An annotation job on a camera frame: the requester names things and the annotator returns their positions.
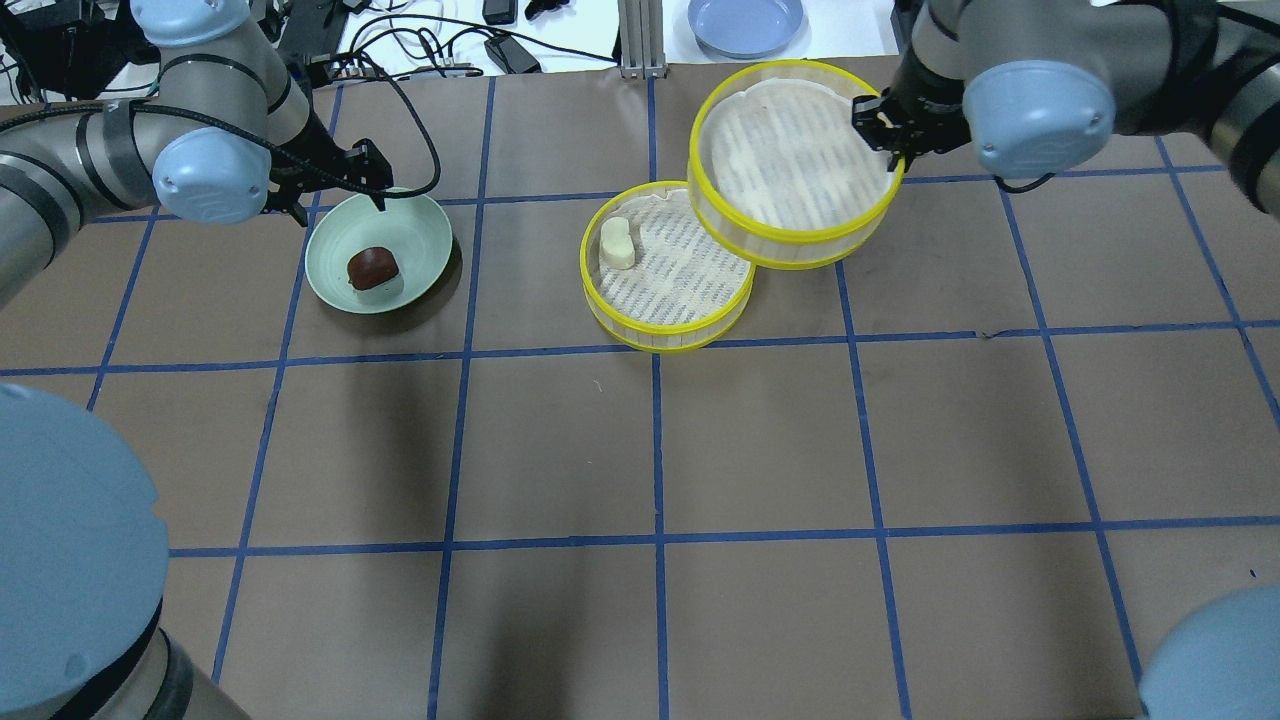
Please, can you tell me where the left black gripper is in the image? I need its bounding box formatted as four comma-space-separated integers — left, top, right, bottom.
268, 138, 394, 227

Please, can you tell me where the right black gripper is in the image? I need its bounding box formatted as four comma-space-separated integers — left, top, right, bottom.
851, 88, 972, 174

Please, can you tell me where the yellow steamer basket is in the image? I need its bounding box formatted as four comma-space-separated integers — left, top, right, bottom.
687, 60, 905, 270
579, 181, 756, 354

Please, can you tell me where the white bun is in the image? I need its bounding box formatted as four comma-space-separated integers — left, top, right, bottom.
598, 217, 637, 272

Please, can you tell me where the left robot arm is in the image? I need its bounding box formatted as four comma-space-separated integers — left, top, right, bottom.
3, 1, 393, 719

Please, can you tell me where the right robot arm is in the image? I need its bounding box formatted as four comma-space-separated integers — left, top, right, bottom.
852, 1, 1277, 719

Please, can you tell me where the white steamer cloth outer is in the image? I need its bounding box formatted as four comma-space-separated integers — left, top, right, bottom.
696, 78, 895, 231

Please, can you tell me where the white steamer cloth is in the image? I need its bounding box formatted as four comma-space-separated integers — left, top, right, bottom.
696, 78, 895, 231
588, 187, 754, 325

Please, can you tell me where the white steamer cloth middle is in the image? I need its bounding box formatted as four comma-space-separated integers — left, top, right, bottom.
588, 187, 754, 325

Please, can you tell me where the light green plate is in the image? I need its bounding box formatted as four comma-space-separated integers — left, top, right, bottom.
303, 195, 454, 315

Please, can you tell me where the brown bun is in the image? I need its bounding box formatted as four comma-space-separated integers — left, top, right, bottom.
346, 246, 401, 292

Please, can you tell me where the blue plate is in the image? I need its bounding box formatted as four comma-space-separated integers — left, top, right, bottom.
686, 1, 806, 59

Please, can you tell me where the black power adapter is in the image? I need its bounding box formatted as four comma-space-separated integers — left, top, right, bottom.
483, 35, 543, 76

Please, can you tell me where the aluminium frame post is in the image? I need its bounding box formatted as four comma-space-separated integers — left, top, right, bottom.
617, 0, 668, 79

